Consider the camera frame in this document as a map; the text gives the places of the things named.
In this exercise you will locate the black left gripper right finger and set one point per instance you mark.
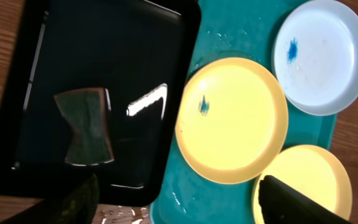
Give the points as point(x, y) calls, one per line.
point(281, 204)

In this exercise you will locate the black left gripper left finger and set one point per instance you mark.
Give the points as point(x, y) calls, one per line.
point(77, 206)

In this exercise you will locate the green scrubbing sponge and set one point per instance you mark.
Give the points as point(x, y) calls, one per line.
point(85, 111)

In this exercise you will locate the yellow plate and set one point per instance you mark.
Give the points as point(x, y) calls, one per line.
point(232, 121)
point(315, 173)

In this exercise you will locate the black plastic tray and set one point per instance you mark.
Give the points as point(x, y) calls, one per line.
point(138, 51)

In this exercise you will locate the light blue plate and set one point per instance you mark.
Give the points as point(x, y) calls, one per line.
point(315, 57)

